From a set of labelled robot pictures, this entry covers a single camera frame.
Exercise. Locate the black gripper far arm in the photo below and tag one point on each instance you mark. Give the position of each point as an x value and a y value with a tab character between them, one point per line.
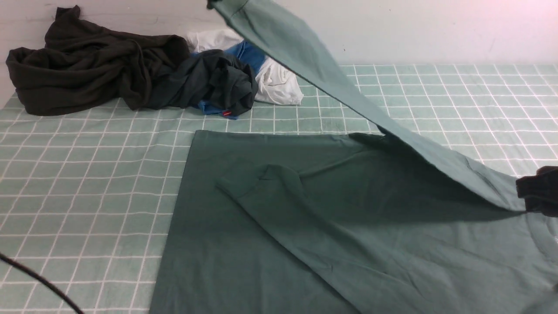
540	191

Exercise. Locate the green long-sleeved shirt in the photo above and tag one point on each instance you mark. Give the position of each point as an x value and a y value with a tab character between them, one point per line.
345	224

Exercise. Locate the white crumpled garment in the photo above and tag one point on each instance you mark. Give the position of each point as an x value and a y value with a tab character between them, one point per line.
277	84

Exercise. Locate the blue crumpled garment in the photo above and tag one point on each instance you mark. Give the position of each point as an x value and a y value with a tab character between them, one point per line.
233	80

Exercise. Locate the dark green crumpled garment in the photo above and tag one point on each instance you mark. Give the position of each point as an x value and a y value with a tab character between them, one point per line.
184	86

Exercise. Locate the green checkered tablecloth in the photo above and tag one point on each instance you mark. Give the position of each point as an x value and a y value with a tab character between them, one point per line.
86	199

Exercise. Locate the dark brown crumpled garment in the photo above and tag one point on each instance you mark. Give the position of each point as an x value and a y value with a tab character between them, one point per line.
84	65

